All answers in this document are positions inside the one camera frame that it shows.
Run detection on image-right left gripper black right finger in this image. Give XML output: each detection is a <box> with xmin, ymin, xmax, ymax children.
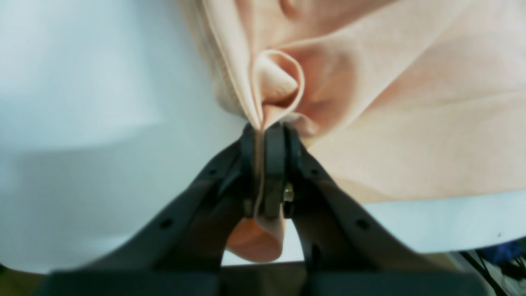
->
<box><xmin>263</xmin><ymin>123</ymin><xmax>436</xmax><ymax>272</ymax></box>

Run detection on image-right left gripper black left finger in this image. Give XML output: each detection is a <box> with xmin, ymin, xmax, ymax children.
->
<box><xmin>88</xmin><ymin>125</ymin><xmax>256</xmax><ymax>271</ymax></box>

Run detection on peach t-shirt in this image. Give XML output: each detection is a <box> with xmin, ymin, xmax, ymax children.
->
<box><xmin>178</xmin><ymin>0</ymin><xmax>526</xmax><ymax>253</ymax></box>

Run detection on black floor cables top right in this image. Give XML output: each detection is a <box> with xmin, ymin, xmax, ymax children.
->
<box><xmin>458</xmin><ymin>238</ymin><xmax>526</xmax><ymax>296</ymax></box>

